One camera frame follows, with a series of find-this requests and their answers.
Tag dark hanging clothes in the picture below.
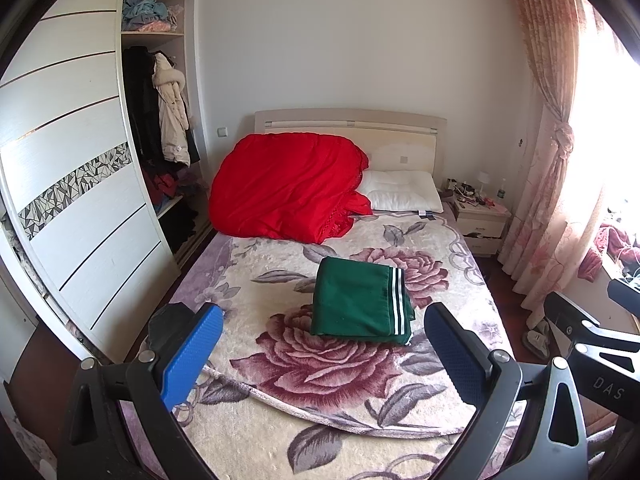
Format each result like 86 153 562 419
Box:
122 45 202 167

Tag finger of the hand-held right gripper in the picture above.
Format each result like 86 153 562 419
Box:
607 278 640 307
544 291 640 357

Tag red quilt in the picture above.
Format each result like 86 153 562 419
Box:
209 131 374 245

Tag cluster of cosmetic jars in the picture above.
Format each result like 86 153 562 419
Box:
445 177 501 209

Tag green varsity jacket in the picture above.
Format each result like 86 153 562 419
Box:
310 256 417 347

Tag black clothes heap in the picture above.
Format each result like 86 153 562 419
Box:
164 204 202 257

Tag beige hanging coat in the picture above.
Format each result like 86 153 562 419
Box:
151 52 192 167

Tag folded clothes pile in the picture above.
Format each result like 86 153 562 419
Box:
122 0 185 32

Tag maroon knit garment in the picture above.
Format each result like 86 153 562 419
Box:
579 222 640 282

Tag white sliding-door wardrobe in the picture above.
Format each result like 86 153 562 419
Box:
0 0 212 362

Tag white pillow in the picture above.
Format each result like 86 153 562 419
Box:
357 170 445 214

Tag black garment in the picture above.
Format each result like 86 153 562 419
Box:
147 304 202 357

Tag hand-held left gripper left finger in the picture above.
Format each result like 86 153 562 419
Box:
57 301 225 480

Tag red clothes heap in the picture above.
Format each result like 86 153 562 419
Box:
145 170 209 214

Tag beige wooden bed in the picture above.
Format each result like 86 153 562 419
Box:
117 108 527 480

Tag floral plush blanket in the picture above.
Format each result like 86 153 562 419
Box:
117 210 527 480

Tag pink floral curtain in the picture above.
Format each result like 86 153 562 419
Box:
500 0 640 312

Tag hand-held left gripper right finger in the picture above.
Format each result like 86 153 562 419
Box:
424 301 591 480

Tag white bay window ledge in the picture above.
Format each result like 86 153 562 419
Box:
560 255 640 335

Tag white nightstand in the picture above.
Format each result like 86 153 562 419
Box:
452 195 512 259

